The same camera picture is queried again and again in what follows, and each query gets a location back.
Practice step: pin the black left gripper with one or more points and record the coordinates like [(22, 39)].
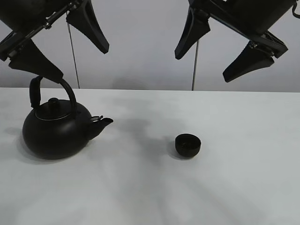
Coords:
[(23, 15)]

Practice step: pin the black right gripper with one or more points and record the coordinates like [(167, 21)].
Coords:
[(249, 18)]

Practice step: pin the black round teapot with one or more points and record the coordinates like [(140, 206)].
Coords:
[(59, 128)]

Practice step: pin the small black teacup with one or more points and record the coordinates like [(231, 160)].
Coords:
[(187, 145)]

